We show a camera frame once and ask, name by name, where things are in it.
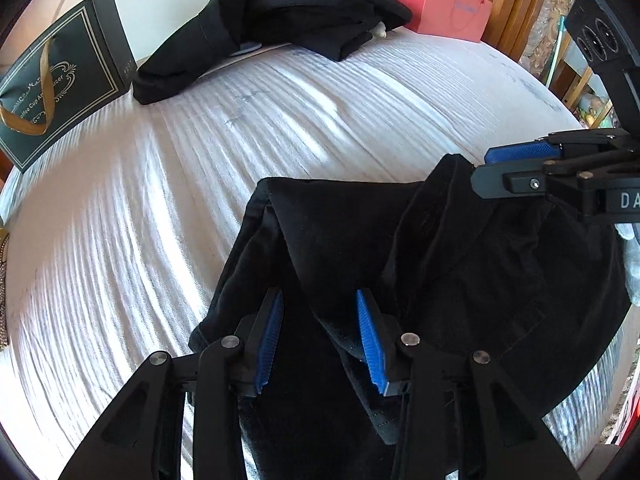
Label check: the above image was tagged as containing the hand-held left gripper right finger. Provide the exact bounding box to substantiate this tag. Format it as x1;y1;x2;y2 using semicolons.
356;290;578;480

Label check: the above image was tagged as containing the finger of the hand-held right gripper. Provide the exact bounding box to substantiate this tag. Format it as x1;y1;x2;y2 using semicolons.
484;129;640;166
472;155;640;221

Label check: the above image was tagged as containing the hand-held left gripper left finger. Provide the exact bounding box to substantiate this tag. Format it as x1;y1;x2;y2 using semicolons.
62;287;285;480

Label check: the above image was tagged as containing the black printed sweatshirt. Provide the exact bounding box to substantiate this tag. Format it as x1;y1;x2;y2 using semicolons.
189;152;633;480

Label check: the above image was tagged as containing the red paper gift bag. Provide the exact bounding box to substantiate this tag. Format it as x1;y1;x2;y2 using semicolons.
372;0;493;43

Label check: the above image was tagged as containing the white striped mattress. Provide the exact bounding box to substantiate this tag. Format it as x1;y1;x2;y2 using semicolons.
0;25;631;480

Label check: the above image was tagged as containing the plain black garment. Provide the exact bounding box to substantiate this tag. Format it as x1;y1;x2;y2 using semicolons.
132;0;413;106

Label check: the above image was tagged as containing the dark gift bag gold ribbon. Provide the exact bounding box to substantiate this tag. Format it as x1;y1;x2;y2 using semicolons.
0;0;137;173

